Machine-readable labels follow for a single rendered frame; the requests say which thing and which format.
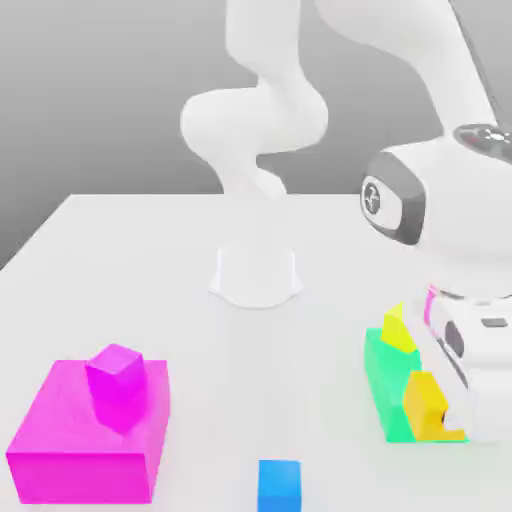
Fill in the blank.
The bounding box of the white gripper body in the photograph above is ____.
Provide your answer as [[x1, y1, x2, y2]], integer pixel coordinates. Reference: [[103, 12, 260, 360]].
[[401, 298, 499, 445]]

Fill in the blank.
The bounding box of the small orange cube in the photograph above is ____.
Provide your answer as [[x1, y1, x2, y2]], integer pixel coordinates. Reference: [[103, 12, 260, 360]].
[[402, 370, 468, 443]]

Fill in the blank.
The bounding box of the small yellow cube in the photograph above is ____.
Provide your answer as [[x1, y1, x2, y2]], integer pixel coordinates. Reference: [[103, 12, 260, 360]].
[[380, 301, 418, 354]]

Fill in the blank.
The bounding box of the small blue cube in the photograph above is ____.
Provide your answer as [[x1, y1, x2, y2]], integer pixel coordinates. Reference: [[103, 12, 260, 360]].
[[257, 458, 302, 512]]

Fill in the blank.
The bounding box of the small magenta cube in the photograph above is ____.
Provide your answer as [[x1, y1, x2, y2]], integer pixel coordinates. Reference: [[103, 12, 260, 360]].
[[84, 342, 146, 437]]

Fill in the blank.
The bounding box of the large green box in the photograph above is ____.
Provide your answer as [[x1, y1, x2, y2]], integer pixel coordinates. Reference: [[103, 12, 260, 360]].
[[362, 327, 470, 444]]

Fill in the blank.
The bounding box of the large magenta box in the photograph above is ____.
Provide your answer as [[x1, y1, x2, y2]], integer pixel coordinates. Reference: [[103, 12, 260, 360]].
[[5, 358, 172, 506]]

